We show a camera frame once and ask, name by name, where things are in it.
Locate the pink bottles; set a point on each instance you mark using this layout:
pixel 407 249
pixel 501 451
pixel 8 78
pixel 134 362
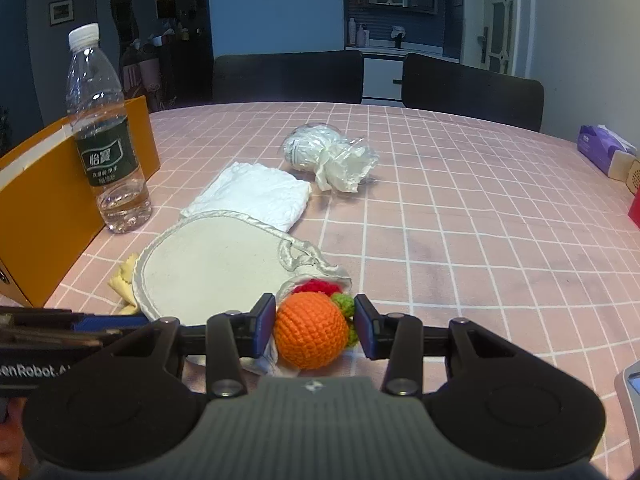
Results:
pixel 357 32

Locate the green potted plant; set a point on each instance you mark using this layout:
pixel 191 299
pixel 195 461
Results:
pixel 4 130

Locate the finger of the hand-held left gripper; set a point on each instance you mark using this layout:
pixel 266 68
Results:
pixel 110 322
pixel 60 338

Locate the clear plastic water bottle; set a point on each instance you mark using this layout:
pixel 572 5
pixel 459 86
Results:
pixel 107 160

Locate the red box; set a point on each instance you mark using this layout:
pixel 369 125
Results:
pixel 636 212

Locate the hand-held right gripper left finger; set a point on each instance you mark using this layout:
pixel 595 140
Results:
pixel 262 325

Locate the white crumpled plastic bag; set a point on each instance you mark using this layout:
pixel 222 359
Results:
pixel 320 152

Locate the white glazed door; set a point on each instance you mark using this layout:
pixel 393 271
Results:
pixel 492 15

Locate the purple tissue pack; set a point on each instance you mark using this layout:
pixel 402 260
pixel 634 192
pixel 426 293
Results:
pixel 597 147

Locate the cluttered dark sideboard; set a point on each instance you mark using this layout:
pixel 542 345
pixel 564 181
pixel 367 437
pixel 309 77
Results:
pixel 165 70

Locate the white satin-edged pouch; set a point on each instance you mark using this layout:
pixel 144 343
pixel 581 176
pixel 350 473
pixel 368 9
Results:
pixel 210 260

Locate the yellow small packet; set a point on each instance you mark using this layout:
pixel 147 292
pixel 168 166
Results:
pixel 125 280

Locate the white folded cloth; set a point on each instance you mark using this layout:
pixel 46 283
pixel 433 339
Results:
pixel 250 190

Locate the white vanity cabinet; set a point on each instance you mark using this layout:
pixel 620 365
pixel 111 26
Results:
pixel 382 77

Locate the dark framed picture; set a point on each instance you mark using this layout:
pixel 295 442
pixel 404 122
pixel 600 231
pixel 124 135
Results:
pixel 164 2

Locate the black chair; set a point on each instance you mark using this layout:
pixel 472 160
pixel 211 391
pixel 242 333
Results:
pixel 287 77
pixel 475 92

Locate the smartphone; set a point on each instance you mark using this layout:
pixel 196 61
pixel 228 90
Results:
pixel 630 405

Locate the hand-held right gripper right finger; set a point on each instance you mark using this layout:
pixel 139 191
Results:
pixel 367 327

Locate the orange crochet toy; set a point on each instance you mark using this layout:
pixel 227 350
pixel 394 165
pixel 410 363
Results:
pixel 310 332

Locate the beige small device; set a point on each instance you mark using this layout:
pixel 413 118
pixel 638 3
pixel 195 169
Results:
pixel 634 176

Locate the small framed picture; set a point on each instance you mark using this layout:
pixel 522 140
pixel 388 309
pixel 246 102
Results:
pixel 61 12

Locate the orange cardboard box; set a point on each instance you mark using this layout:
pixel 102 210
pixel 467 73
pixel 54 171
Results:
pixel 40 210

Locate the pink checked tablecloth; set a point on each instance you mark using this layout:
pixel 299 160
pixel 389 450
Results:
pixel 475 235

